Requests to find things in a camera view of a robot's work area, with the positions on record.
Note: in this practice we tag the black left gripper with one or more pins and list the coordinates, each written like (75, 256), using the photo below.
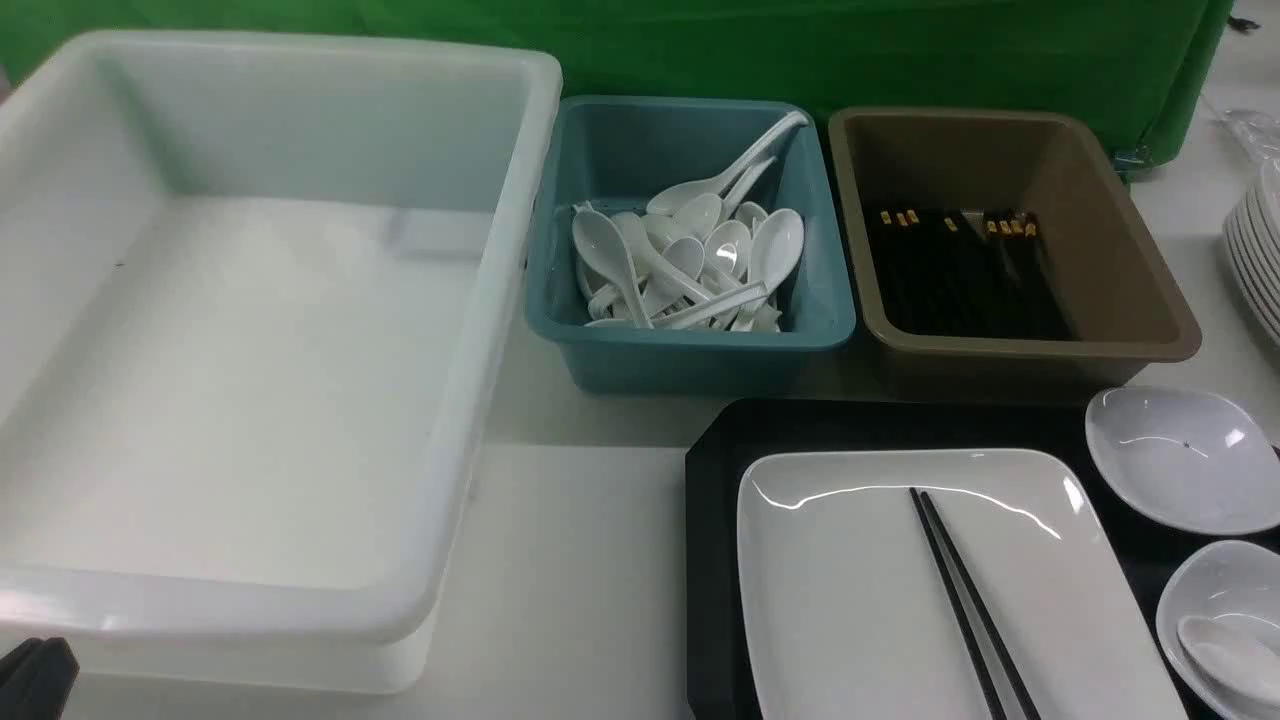
(37, 677)

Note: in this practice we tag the white square rice plate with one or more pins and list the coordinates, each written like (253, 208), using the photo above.
(847, 618)

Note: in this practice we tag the black chopstick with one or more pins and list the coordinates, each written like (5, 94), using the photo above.
(979, 615)
(996, 709)

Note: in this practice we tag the white bowl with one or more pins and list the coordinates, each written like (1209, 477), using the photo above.
(1230, 580)
(1189, 460)

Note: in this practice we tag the white soup spoon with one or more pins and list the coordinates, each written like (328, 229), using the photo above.
(1233, 658)

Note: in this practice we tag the large white plastic tub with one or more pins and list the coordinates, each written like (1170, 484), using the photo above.
(255, 292)

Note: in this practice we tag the white spoon left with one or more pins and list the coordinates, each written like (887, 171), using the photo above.
(601, 245)

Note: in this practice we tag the teal plastic bin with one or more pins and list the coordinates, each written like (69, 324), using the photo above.
(618, 151)

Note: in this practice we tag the long white spoon top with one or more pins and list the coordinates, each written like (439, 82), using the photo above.
(666, 202)

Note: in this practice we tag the white spoon right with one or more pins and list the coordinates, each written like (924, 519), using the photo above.
(777, 245)

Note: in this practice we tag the pile of black chopsticks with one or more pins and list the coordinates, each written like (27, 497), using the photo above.
(957, 273)

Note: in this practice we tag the brown plastic bin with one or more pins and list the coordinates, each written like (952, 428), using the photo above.
(1105, 268)

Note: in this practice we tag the black serving tray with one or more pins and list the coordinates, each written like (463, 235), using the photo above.
(720, 683)

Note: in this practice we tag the green cloth backdrop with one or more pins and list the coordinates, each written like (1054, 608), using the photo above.
(1131, 71)

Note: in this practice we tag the stack of white plates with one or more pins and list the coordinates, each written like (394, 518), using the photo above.
(1251, 236)

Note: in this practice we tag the clear plastic wrap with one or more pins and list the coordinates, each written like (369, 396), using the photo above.
(1255, 131)

